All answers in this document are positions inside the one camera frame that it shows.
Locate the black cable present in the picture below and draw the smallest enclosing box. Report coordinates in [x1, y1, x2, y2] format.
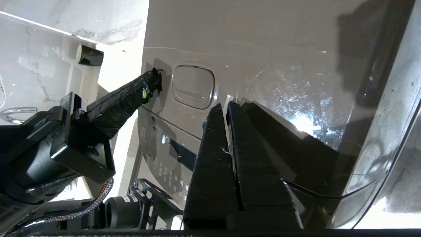
[7, 177, 114, 235]

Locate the metal loop handle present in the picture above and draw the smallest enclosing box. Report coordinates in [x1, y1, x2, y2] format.
[0, 106, 38, 125]

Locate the clear glass bowl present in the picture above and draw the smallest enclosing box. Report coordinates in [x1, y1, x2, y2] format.
[286, 0, 421, 230]

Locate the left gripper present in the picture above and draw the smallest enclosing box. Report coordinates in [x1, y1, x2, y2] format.
[0, 67, 163, 211]

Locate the dark round knob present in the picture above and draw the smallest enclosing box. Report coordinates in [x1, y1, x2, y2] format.
[76, 44, 105, 67]

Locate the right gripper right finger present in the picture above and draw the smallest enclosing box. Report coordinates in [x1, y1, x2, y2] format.
[226, 101, 304, 230]

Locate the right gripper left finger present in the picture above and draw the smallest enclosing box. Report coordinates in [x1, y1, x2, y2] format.
[183, 103, 238, 230]

